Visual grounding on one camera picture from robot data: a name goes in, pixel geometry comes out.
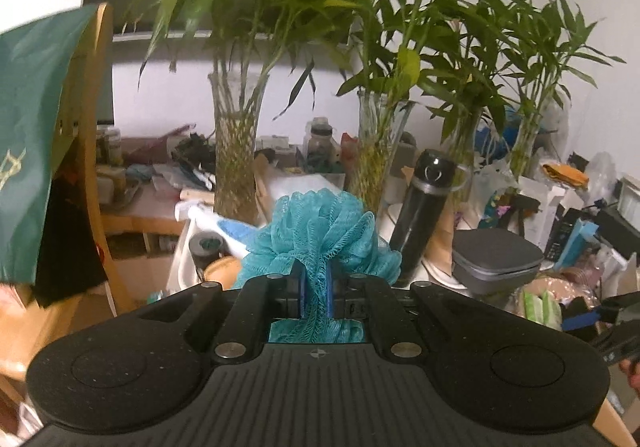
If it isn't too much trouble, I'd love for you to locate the teal mesh bath loofah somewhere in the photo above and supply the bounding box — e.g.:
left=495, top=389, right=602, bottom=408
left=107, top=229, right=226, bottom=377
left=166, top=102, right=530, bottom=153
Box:
left=233, top=189, right=401, bottom=344

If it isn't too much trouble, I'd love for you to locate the black tape roll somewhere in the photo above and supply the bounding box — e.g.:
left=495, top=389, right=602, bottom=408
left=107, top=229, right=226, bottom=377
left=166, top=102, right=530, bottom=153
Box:
left=189, top=231, right=228, bottom=271

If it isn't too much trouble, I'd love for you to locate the brown paper bag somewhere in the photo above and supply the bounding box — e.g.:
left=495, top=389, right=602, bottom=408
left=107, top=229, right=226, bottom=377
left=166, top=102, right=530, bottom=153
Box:
left=424, top=201, right=456, bottom=275

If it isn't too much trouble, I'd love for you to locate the white product box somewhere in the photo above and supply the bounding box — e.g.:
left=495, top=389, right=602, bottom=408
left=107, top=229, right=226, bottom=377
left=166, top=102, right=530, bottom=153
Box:
left=518, top=176, right=566, bottom=251

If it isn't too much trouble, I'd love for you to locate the white plastic tray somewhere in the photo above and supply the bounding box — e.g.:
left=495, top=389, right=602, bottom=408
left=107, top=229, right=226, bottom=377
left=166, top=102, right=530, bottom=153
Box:
left=166, top=201, right=257, bottom=293

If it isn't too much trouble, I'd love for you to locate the grey zippered hard case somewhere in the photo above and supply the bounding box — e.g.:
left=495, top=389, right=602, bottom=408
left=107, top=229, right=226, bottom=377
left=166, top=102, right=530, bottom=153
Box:
left=452, top=228, right=544, bottom=295

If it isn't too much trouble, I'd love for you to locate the black thermos bottle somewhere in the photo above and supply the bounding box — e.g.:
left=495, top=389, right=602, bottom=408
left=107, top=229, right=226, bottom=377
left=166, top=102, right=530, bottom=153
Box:
left=390, top=150, right=471, bottom=288

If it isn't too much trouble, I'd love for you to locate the middle glass vase bamboo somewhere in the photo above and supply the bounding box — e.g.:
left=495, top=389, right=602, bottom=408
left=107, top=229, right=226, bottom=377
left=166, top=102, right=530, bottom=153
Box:
left=324, top=0, right=482, bottom=213

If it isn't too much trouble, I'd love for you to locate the glass vase bamboo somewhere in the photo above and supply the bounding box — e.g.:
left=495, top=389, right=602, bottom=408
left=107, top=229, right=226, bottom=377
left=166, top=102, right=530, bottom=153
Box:
left=419, top=0, right=534, bottom=210
left=124, top=0, right=350, bottom=224
left=324, top=0, right=482, bottom=213

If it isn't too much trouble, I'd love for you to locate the wooden chair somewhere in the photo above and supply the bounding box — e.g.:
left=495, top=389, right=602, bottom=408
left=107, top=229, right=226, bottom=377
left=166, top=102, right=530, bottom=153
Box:
left=1, top=3, right=136, bottom=385

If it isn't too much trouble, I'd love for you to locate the far right bamboo vase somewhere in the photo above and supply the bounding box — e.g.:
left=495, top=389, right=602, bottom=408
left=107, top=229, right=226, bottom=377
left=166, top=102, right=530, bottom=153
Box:
left=503, top=0, right=624, bottom=178

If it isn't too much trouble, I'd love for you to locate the left glass vase bamboo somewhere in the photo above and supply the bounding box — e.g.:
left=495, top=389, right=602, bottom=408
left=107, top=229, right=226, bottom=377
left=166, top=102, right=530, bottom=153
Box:
left=124, top=0, right=350, bottom=224

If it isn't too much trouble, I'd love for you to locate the right glass vase bamboo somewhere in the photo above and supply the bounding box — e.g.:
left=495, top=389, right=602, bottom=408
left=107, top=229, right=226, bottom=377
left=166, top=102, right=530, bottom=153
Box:
left=419, top=0, right=534, bottom=210

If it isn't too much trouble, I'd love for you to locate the green hanging cloth bag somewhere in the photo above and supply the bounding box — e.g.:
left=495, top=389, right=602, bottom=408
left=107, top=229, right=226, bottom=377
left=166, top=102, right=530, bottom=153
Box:
left=0, top=6, right=96, bottom=285

